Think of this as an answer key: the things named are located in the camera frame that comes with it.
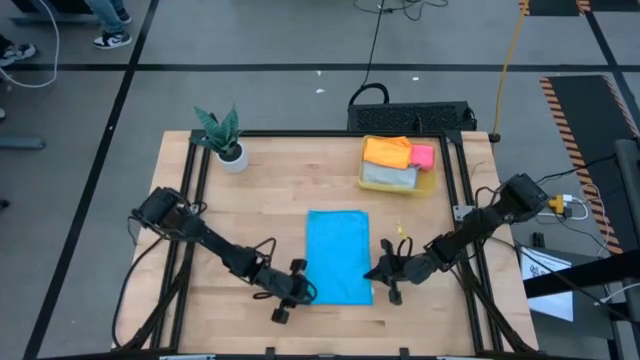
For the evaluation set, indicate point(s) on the snake plant in white pot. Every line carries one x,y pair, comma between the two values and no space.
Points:
227,150

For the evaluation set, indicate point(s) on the yellow translucent plastic bin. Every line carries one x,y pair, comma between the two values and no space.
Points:
427,187

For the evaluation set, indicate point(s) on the grey microfiber towel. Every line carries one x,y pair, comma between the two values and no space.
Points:
389,176

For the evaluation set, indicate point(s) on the black stand bar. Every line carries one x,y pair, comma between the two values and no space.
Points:
585,274

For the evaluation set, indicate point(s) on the grey desk foot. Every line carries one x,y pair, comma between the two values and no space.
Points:
50,20
20,143

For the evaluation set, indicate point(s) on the white paper sheet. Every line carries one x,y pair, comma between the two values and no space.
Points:
550,307

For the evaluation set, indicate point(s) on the orange microfiber towel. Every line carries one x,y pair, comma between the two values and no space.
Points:
387,152

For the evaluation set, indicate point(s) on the black aluminium table frame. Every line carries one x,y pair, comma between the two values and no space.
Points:
300,133

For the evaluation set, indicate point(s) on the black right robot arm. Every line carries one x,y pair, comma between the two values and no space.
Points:
485,225

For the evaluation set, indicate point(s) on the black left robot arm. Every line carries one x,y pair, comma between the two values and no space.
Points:
215,245

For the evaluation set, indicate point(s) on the grey metal mounting plate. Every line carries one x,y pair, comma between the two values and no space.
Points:
461,213

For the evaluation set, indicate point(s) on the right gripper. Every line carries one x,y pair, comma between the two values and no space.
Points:
410,267

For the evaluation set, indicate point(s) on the blue microfiber towel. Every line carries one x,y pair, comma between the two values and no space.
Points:
340,260

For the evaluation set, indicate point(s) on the small hazard striped floor mat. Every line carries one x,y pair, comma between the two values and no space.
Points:
555,6

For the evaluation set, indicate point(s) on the pink microfiber towel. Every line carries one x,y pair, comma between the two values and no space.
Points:
423,157

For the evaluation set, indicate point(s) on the large hazard striped floor mat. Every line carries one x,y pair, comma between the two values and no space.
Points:
585,130

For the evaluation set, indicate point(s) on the yellow power adapter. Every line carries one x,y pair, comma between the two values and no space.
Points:
557,204

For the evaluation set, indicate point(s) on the person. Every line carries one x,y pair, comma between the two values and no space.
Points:
17,52
112,25

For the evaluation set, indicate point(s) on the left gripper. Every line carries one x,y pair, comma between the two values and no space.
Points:
282,287

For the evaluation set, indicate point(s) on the black perforated computer case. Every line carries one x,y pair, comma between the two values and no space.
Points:
410,117

